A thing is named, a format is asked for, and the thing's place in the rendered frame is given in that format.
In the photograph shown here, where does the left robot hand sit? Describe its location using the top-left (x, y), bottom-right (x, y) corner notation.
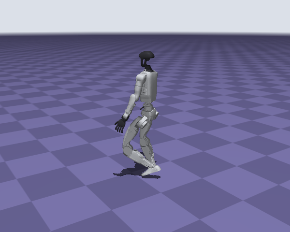
top-left (115, 116), bottom-right (130, 133)

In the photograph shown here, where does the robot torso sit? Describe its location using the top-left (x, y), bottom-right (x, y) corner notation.
top-left (140, 69), bottom-right (157, 122)

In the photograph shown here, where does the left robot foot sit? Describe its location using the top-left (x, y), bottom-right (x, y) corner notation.
top-left (141, 165), bottom-right (161, 176)

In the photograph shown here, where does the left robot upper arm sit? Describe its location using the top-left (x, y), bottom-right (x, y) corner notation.
top-left (134, 73), bottom-right (147, 102)

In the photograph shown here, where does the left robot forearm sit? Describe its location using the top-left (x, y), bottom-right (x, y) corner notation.
top-left (123, 94), bottom-right (136, 119)

